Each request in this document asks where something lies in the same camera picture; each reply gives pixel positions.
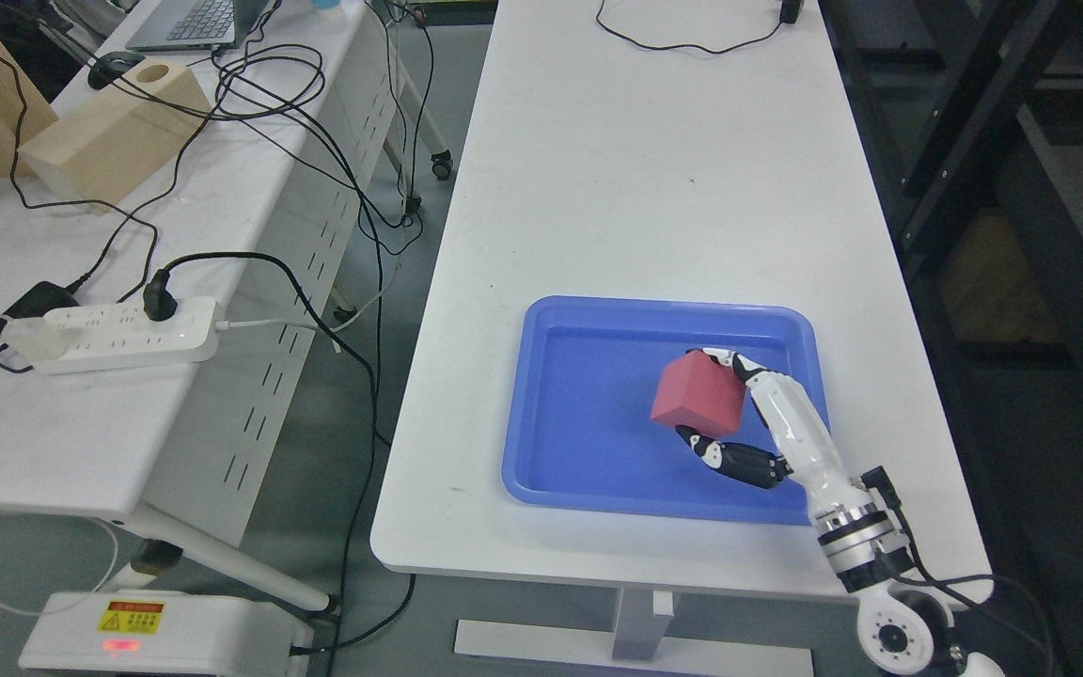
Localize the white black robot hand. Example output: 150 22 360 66
674 347 861 523

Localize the pink foam block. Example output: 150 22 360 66
650 351 746 438

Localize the blue plastic tray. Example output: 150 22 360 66
503 296 828 526

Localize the black metal shelf rack left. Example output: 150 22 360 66
821 1 1083 676

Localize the white table with leg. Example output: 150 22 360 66
370 1 989 676

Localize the black power plug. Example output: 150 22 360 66
142 268 178 323

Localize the white side desk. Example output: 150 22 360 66
0 1 407 611

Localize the white power strip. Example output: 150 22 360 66
1 296 222 374

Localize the white floor device box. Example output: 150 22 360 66
18 590 314 676

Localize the wooden box with hole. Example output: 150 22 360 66
19 57 210 212

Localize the grey laptop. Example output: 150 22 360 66
126 1 268 52

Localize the black power adapter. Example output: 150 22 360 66
4 281 81 320

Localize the black computer mouse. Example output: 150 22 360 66
86 50 146 91

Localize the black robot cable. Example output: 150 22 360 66
861 467 1055 677

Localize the black cable on table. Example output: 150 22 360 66
595 0 806 55

